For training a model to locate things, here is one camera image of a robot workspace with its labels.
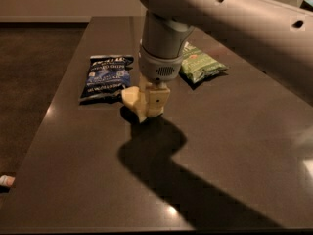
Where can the blue chip bag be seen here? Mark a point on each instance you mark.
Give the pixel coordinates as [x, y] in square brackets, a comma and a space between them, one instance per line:
[107, 76]

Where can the green chip bag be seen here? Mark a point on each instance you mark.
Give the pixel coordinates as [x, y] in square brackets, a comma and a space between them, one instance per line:
[197, 65]

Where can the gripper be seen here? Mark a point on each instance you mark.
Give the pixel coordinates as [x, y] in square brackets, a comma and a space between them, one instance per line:
[158, 67]

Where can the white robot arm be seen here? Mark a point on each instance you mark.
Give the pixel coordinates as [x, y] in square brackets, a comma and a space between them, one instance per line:
[273, 36]

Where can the yellow sponge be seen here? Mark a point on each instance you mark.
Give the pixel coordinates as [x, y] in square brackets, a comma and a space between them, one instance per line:
[130, 96]

